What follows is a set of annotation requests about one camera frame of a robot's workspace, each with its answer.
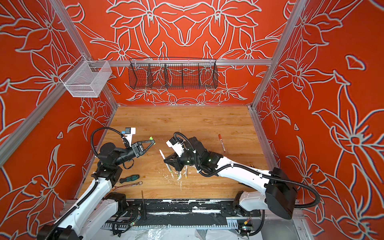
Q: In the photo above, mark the white pen purple end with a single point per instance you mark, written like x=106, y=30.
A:
x=223, y=146

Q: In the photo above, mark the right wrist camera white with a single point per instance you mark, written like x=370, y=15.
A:
x=176, y=145

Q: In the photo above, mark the metal wrench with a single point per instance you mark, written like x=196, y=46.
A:
x=127, y=186

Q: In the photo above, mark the black wire basket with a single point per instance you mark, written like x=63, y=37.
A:
x=173, y=74

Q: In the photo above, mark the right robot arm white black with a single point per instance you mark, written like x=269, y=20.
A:
x=273, y=190

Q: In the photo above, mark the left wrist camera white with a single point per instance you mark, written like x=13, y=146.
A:
x=127, y=136

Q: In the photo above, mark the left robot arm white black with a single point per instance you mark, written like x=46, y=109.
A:
x=98, y=203

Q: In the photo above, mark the green handle screwdriver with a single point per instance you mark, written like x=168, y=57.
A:
x=131, y=178

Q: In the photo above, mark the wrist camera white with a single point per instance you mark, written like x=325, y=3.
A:
x=176, y=145
x=127, y=136

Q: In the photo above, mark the white mesh basket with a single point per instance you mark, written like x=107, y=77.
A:
x=85, y=81

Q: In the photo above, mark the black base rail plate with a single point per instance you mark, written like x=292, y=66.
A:
x=216, y=207

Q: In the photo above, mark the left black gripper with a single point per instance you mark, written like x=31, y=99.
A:
x=138, y=149

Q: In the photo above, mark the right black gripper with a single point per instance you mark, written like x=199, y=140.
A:
x=175, y=161

